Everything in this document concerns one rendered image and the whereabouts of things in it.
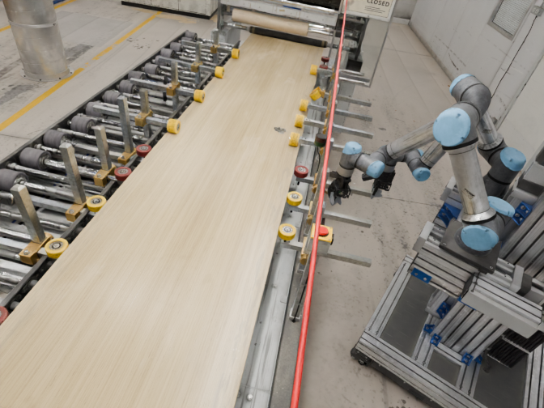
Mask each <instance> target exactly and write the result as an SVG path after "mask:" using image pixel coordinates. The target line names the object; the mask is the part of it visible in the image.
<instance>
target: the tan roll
mask: <svg viewBox="0 0 544 408"><path fill-rule="evenodd" d="M223 14H224V15H230V16H232V21H234V22H238V23H246V24H250V25H254V26H258V27H263V28H270V29H274V30H279V31H283V32H290V33H295V34H299V35H303V36H307V35H308V32H314V33H318V34H322V35H327V36H333V34H334V33H333V32H326V31H322V30H317V29H313V28H309V27H308V26H309V23H306V22H302V21H298V20H293V19H286V18H282V17H278V16H273V15H266V14H262V13H257V12H253V11H246V10H241V9H237V8H234V9H233V12H229V11H224V12H223Z"/></svg>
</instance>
